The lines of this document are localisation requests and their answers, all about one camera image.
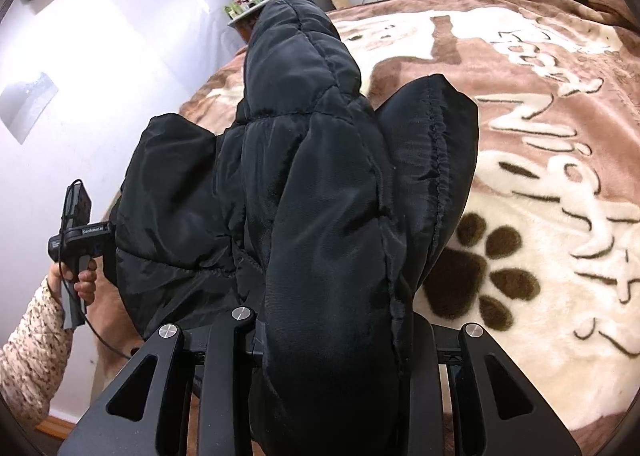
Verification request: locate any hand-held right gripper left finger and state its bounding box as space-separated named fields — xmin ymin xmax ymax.
xmin=56 ymin=306 xmax=266 ymax=456

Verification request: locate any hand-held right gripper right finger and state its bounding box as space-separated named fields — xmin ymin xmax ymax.
xmin=400 ymin=313 xmax=583 ymax=456

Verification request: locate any black puffer jacket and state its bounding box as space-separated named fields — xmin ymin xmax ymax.
xmin=107 ymin=0 xmax=481 ymax=456

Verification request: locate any person's left hand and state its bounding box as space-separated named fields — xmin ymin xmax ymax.
xmin=46 ymin=266 xmax=99 ymax=307

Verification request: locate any beige brown printed blanket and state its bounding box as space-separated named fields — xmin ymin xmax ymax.
xmin=92 ymin=0 xmax=640 ymax=456

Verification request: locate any cluttered side shelf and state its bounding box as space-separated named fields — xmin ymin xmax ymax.
xmin=222 ymin=0 xmax=331 ymax=42

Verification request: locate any brown plush blanket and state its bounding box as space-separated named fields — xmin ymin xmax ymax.
xmin=542 ymin=0 xmax=640 ymax=32

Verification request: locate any grey wall picture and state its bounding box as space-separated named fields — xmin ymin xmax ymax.
xmin=0 ymin=71 xmax=58 ymax=144

